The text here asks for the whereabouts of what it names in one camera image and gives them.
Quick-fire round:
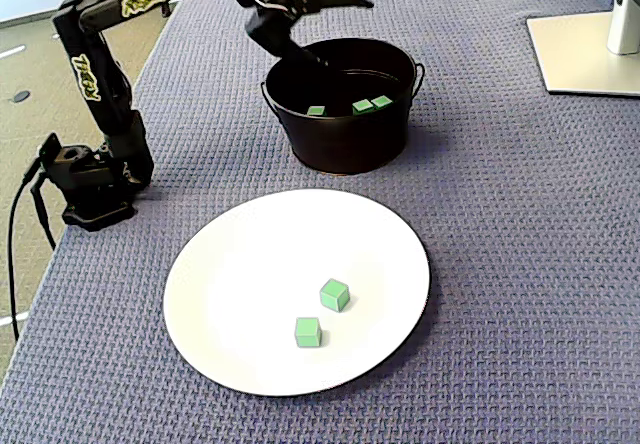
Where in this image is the white round plate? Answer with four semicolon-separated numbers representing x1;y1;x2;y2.
162;188;432;398

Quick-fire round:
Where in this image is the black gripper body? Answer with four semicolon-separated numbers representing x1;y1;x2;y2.
244;0;309;58

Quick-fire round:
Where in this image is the monitor stand base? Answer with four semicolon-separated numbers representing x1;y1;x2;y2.
526;0;640;98

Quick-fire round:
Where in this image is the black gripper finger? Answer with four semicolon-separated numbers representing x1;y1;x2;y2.
294;0;376;16
271;38;332;70

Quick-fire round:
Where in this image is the blue textured table mat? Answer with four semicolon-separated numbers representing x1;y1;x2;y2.
0;0;640;444

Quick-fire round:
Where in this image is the black cable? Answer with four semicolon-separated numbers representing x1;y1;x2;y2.
29;176;59;253
5;156;49;343

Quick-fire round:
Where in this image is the black metal bucket container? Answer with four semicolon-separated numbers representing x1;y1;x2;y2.
259;37;426;176

